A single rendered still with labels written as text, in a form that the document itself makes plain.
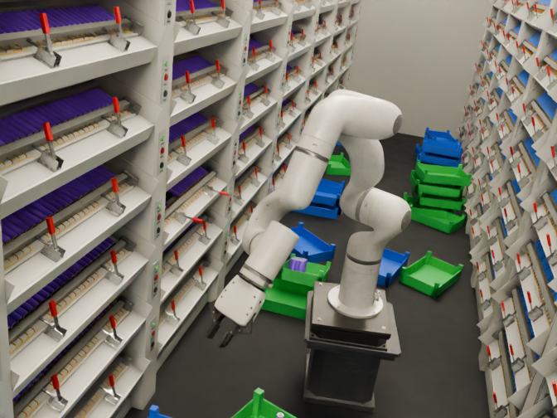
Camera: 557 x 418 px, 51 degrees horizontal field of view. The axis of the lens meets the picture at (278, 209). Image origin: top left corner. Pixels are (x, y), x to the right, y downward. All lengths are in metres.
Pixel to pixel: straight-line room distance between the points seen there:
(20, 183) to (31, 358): 0.40
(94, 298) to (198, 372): 0.77
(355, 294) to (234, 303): 0.63
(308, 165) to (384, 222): 0.47
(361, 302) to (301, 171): 0.71
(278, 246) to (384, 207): 0.49
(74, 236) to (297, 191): 0.53
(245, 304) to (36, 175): 0.58
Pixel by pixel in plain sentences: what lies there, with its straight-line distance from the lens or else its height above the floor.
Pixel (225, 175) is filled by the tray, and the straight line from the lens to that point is 2.34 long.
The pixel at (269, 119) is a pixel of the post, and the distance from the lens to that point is 2.97.
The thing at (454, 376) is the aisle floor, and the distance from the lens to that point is 2.49.
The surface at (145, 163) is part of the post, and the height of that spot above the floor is 0.85.
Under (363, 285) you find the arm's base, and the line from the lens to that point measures 1.97.
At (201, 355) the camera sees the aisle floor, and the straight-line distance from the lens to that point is 2.31.
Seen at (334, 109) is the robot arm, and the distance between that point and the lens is 1.45.
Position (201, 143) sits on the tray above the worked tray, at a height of 0.78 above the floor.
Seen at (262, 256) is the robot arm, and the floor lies 0.74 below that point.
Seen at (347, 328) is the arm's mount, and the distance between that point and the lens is 1.95.
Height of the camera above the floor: 1.41
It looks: 23 degrees down
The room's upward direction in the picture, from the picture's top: 8 degrees clockwise
